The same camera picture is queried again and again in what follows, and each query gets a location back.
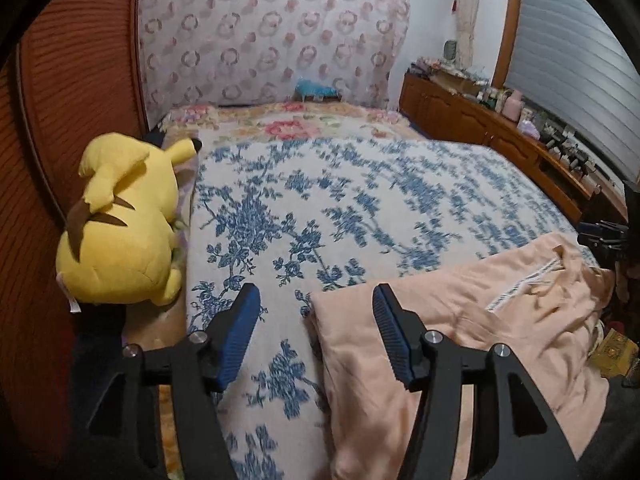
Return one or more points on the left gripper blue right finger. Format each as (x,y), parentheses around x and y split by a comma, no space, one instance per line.
(514,432)

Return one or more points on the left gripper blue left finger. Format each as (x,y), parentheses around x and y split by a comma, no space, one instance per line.
(123,429)

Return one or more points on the pink floral bed quilt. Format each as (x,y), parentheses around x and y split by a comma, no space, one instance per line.
(280,124)

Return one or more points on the purple tissue pack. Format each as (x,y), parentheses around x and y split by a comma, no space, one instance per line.
(527,128)

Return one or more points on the pink bottle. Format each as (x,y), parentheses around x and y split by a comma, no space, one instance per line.
(512,107)

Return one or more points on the grey window roller blind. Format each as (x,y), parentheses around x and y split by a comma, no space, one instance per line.
(567,60)

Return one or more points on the yellow Pikachu plush toy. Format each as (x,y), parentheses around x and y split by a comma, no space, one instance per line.
(119,239)

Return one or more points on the brown wooden sideboard cabinet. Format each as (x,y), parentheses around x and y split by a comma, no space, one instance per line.
(444,116)

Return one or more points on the small round desk fan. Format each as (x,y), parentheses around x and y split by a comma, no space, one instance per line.
(449,51)

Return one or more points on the blue floral white blanket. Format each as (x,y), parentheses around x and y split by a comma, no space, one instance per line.
(479,205)

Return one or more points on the beige lace side curtain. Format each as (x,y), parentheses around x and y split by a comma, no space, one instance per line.
(466,16)

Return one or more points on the teal item on box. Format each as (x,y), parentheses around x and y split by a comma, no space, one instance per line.
(310,91)

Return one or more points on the brown louvered wooden wardrobe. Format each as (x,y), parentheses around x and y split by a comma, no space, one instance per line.
(69,72)

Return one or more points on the pink circle patterned curtain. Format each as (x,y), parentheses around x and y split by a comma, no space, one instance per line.
(247,52)

